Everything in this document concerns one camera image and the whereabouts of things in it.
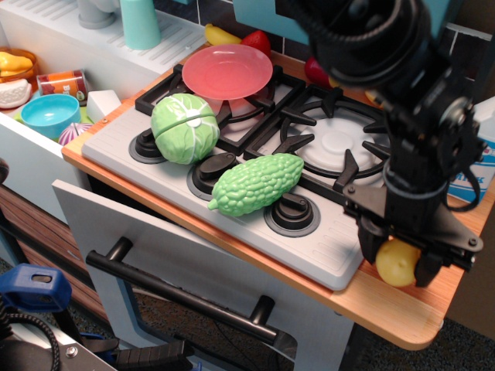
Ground black left stove knob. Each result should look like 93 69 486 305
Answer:
128 128 165 165

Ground pink plastic plate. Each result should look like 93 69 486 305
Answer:
182 44 273 100

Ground red toy strawberry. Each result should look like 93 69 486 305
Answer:
241 30 271 58

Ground white toy sink unit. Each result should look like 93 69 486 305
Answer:
1 1 206 221

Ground black right burner grate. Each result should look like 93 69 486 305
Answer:
244 85 390 204

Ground orange brown toy can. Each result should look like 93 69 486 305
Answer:
36 70 88 106

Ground black oven door handle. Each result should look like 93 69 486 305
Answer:
86 237 281 345

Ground mint green plastic cup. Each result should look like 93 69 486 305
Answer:
120 0 161 50

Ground orange transparent bowl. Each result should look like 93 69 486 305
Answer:
1 46 39 83

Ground red yellow toy apple half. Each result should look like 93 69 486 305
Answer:
304 56 340 88

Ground black middle stove knob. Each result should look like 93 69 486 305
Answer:
186 152 239 201

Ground black braided cable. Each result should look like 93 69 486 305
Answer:
0 295 61 371

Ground teal toy range hood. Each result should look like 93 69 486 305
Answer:
233 0 309 45

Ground black right stove knob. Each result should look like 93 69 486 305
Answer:
264 192 321 238

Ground yellow toy banana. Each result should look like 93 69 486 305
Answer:
204 23 242 46

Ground white toy fish piece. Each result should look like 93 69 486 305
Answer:
0 79 32 109

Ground yellow toy corn piece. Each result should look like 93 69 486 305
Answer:
364 90 383 108

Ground grey toy faucet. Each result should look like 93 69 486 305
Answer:
77 0 120 29

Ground black left burner grate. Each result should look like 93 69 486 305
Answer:
135 64 306 155

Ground white toy carton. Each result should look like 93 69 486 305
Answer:
87 90 121 123

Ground blue plastic bowl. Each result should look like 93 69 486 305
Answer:
20 94 81 140

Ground white oven door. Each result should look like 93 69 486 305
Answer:
53 180 353 370

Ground blue white milk carton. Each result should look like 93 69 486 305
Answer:
449 97 495 203

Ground black burner grate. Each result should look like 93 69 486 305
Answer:
244 85 390 204
135 64 306 155

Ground grey toy stove top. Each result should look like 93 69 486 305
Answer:
81 69 391 291

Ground green toy cabbage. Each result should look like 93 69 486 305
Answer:
151 94 220 165

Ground green toy bitter melon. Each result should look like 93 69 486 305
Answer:
207 153 304 216

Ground yellow toy potato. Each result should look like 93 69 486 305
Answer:
375 239 421 288

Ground purple toy onion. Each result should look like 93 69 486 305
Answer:
58 123 93 146

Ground wooden counter top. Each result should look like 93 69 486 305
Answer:
61 44 495 352

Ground yellow toy pear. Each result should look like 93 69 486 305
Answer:
0 51 33 77

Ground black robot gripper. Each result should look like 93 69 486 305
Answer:
343 96 486 288

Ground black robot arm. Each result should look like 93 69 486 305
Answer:
287 1 486 287

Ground black stove knob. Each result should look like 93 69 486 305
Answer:
128 128 165 165
264 192 321 238
186 152 239 201

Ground blue plastic clamp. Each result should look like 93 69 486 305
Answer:
1 264 72 312

